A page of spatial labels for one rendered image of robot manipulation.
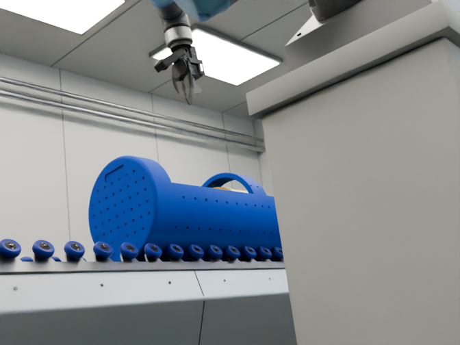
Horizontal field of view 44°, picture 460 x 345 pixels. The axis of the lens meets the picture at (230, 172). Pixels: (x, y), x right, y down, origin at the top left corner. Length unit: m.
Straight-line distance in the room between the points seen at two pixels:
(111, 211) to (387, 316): 0.96
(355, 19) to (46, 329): 0.80
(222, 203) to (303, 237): 0.80
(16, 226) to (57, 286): 3.93
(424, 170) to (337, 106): 0.15
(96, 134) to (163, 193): 4.44
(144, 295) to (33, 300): 0.28
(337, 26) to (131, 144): 5.26
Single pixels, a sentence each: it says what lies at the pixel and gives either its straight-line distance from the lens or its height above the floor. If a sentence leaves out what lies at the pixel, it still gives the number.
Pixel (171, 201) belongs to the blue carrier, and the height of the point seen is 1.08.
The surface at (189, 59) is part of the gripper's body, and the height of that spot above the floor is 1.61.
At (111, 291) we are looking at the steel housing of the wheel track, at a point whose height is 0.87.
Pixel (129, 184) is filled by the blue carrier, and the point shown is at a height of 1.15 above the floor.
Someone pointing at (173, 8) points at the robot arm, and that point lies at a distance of 1.90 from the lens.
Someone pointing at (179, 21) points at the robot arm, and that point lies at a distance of 1.96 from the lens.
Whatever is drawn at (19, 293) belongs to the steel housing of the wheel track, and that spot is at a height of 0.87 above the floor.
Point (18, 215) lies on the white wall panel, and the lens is 5.19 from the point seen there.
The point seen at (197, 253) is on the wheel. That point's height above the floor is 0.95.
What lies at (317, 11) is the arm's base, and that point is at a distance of 0.98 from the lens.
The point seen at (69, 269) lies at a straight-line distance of 1.26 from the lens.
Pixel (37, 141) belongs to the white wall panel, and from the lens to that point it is 5.48.
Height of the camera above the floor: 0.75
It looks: 15 degrees up
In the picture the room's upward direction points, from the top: 8 degrees counter-clockwise
